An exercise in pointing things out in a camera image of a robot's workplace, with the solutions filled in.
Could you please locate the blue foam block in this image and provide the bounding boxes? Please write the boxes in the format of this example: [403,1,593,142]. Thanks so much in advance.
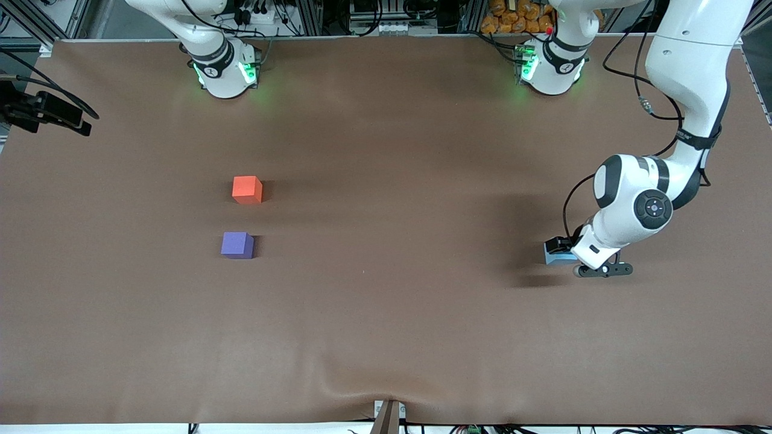
[545,242,581,266]

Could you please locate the orange foam block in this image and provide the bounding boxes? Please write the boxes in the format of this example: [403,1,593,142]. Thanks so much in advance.
[232,175,264,204]

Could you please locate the purple foam block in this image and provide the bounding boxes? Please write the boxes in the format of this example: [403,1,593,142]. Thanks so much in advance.
[221,231,255,260]

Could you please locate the brown table mat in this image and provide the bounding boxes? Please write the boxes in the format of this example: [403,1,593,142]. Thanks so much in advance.
[0,35,772,426]

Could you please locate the orange packaged items pile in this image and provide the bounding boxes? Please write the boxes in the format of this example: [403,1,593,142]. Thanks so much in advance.
[481,0,555,34]

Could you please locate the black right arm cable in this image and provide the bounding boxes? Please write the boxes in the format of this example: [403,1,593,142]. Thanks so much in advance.
[0,47,100,120]

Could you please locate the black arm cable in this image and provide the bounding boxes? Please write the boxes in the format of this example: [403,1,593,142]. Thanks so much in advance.
[563,0,685,242]
[0,47,100,120]

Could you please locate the aluminium frame profile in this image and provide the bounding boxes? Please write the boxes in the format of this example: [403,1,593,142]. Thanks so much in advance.
[0,0,91,46]

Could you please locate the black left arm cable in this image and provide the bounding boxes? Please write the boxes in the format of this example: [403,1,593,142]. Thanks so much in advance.
[563,0,685,242]

